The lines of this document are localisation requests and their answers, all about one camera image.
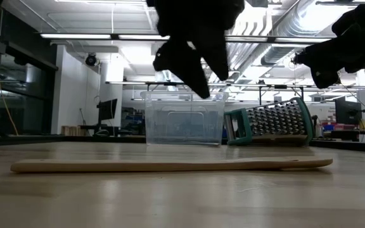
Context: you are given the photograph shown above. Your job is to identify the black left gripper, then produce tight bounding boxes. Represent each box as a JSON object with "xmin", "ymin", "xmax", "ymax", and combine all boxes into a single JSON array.
[{"xmin": 146, "ymin": 0, "xmax": 245, "ymax": 99}]

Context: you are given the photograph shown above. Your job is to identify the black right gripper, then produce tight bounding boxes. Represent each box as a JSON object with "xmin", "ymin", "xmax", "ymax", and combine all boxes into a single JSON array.
[{"xmin": 293, "ymin": 3, "xmax": 365, "ymax": 89}]

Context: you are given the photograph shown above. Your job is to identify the white ceiling pipe bundle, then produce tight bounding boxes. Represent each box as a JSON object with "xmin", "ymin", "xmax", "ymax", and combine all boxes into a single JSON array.
[{"xmin": 228, "ymin": 12, "xmax": 274, "ymax": 72}]

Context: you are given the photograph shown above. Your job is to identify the dark computer monitor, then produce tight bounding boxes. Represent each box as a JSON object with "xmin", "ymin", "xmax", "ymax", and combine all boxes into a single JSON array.
[
  {"xmin": 97, "ymin": 98, "xmax": 118, "ymax": 122},
  {"xmin": 334, "ymin": 96, "xmax": 363, "ymax": 125}
]

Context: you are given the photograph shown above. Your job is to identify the clear plastic bin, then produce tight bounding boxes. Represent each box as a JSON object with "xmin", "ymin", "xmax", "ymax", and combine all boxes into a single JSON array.
[{"xmin": 139, "ymin": 91, "xmax": 229, "ymax": 146}]

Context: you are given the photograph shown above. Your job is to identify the red and blue boxes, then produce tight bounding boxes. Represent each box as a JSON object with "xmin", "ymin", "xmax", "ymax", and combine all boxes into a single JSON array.
[{"xmin": 320, "ymin": 119, "xmax": 361, "ymax": 131}]

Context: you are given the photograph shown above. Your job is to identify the long flat wooden spatula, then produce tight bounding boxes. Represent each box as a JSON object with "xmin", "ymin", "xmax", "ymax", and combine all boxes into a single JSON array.
[{"xmin": 10, "ymin": 156, "xmax": 334, "ymax": 174}]

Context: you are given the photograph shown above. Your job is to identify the overhead LED light bar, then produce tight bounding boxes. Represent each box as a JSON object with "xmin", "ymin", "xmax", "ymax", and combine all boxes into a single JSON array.
[{"xmin": 39, "ymin": 32, "xmax": 332, "ymax": 45}]

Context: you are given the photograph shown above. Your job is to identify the stack of wooden blocks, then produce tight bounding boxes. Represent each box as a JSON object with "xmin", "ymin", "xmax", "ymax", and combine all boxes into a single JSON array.
[{"xmin": 61, "ymin": 125, "xmax": 88, "ymax": 137}]

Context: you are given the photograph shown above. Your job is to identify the black metal gantry frame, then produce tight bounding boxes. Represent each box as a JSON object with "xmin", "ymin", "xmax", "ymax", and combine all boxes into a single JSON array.
[{"xmin": 144, "ymin": 80, "xmax": 305, "ymax": 106}]

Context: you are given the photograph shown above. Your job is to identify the silver spiral ventilation duct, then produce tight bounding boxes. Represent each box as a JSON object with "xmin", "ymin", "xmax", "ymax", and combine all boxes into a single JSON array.
[{"xmin": 260, "ymin": 0, "xmax": 335, "ymax": 66}]

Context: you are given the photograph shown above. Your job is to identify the metal box grater green frame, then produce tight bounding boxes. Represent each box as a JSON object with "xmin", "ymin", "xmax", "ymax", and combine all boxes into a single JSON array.
[{"xmin": 222, "ymin": 96, "xmax": 316, "ymax": 147}]

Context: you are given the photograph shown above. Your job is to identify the black overhead camera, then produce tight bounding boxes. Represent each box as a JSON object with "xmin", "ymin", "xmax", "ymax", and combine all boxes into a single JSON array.
[{"xmin": 85, "ymin": 53, "xmax": 98, "ymax": 67}]

